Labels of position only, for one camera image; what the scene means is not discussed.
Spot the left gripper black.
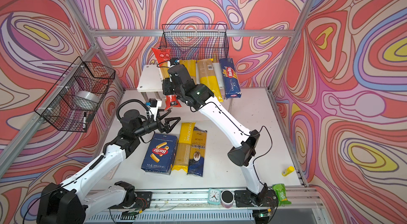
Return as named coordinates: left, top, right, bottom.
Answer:
left=132, top=109, right=180, bottom=140

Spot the clear yellow-top spaghetti bag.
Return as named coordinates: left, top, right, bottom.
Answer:
left=180, top=60, right=196, bottom=84

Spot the red noodle bag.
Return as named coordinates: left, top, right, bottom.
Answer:
left=152, top=48, right=181, bottom=110

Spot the blue Barilla spaghetti box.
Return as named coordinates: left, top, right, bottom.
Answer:
left=219, top=58, right=242, bottom=99

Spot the dark blue spaghetti bag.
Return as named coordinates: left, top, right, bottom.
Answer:
left=187, top=127, right=207, bottom=177

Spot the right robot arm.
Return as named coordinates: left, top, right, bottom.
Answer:
left=163, top=64, right=268, bottom=206

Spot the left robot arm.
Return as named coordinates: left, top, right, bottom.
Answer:
left=36, top=99, right=181, bottom=224

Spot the white two-tier shelf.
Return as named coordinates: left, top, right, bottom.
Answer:
left=137, top=62, right=235, bottom=114

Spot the yellow Pastatime spaghetti bag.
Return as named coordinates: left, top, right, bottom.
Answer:
left=172, top=122, right=196, bottom=173

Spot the blue Barilla rigatoni box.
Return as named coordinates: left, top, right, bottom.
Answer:
left=141, top=134, right=178, bottom=175

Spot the silver tape roll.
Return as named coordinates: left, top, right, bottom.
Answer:
left=73, top=90, right=100, bottom=112

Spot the teal alarm clock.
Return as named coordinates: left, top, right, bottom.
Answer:
left=207, top=188, right=221, bottom=205

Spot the pink round speaker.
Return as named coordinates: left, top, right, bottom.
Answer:
left=220, top=190, right=234, bottom=209

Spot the green crumpled bag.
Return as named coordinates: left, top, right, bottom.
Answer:
left=272, top=183, right=291, bottom=207

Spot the yellow small object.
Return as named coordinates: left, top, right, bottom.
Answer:
left=282, top=166, right=295, bottom=177

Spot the black wire basket back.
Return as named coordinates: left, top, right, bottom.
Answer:
left=160, top=22, right=229, bottom=62

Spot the black wire basket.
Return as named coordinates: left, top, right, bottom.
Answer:
left=160, top=22, right=229, bottom=62
left=34, top=57, right=116, bottom=133

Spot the black wire basket left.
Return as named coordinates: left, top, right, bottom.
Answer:
left=34, top=57, right=116, bottom=133

